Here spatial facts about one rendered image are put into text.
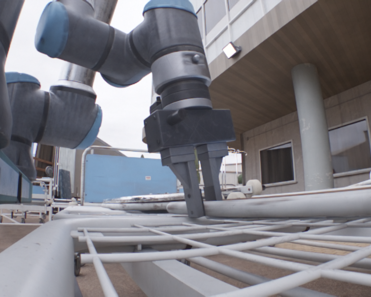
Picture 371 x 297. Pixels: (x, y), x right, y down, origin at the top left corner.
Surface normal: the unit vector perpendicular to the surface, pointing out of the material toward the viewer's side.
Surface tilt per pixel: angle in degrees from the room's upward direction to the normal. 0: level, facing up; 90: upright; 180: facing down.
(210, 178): 101
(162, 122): 90
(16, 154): 70
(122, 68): 155
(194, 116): 90
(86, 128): 110
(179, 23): 94
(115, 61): 141
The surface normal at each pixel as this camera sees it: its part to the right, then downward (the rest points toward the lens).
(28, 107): 0.73, -0.09
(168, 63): -0.33, -0.02
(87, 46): 0.54, 0.58
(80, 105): 0.78, 0.14
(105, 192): 0.43, -0.18
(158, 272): -0.90, -0.07
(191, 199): -0.83, 0.11
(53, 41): 0.39, 0.73
